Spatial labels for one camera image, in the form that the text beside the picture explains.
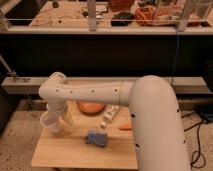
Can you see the black bowl on bench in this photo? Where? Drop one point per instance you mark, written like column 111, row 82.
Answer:
column 122, row 19

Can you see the orange crate on bench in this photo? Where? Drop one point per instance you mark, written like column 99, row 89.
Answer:
column 151, row 16

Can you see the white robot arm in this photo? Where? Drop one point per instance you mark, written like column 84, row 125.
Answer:
column 158, row 132

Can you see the metal clamp bracket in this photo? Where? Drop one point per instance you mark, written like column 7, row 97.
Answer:
column 12, row 73

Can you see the blue sponge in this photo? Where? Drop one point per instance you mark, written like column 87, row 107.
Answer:
column 96, row 138

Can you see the white tube bottle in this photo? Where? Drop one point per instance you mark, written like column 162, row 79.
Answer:
column 109, row 115

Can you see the orange ceramic bowl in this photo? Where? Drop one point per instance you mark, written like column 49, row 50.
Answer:
column 90, row 108

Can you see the orange carrot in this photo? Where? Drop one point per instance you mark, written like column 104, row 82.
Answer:
column 125, row 127

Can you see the grey vertical post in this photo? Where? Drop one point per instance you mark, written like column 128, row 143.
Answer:
column 91, row 5

